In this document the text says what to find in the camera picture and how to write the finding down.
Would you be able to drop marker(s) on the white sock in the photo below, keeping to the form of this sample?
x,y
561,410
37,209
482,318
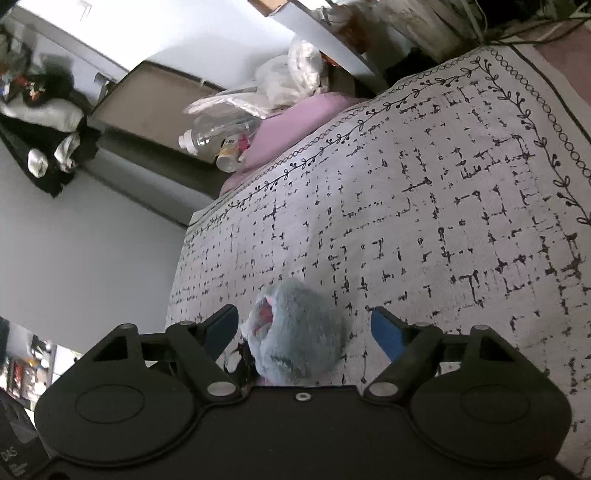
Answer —
x,y
37,162
67,151

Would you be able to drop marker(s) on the black fuzzy toy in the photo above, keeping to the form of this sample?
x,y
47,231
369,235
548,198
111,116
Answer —
x,y
239,365

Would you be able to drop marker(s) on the pink pillow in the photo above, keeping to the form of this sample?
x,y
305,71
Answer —
x,y
295,124

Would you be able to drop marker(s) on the brown door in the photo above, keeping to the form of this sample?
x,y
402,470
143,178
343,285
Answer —
x,y
152,106

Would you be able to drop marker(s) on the cluttered shelf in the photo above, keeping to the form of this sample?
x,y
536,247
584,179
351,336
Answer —
x,y
32,360

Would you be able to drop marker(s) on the clear plastic bottle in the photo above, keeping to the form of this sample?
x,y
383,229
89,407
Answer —
x,y
217,134

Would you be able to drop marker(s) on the white plastic bag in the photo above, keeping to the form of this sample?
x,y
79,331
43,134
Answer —
x,y
295,69

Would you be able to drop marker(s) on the black clothes pile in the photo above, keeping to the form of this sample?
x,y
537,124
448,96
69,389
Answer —
x,y
69,152

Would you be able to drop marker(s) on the white cloth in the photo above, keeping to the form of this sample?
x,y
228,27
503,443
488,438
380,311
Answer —
x,y
41,115

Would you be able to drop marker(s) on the grey-blue plush toy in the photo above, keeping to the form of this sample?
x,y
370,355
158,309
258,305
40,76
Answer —
x,y
300,337

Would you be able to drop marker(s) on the clear crinkled plastic bag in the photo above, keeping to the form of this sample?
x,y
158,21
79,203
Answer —
x,y
231,102

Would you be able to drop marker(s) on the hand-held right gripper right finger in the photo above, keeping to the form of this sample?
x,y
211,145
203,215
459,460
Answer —
x,y
388,333

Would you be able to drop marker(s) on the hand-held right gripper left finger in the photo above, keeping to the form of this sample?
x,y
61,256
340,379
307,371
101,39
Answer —
x,y
220,330

